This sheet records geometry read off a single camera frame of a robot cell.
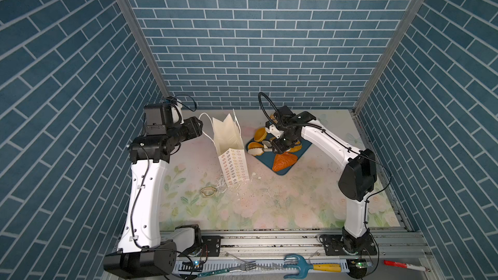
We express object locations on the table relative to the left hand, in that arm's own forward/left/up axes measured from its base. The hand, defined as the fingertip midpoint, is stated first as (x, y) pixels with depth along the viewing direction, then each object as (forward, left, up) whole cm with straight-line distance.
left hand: (197, 123), depth 69 cm
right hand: (+3, -30, -20) cm, 36 cm away
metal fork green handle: (-40, -17, -32) cm, 54 cm away
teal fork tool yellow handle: (-41, -38, -31) cm, 64 cm away
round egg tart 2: (+11, -22, -29) cm, 38 cm away
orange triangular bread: (+1, -35, -29) cm, 46 cm away
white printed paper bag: (+10, -8, -23) cm, 26 cm away
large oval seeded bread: (+8, -42, -29) cm, 52 cm away
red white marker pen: (-41, -76, -32) cm, 92 cm away
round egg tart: (+16, -25, -28) cm, 41 cm away
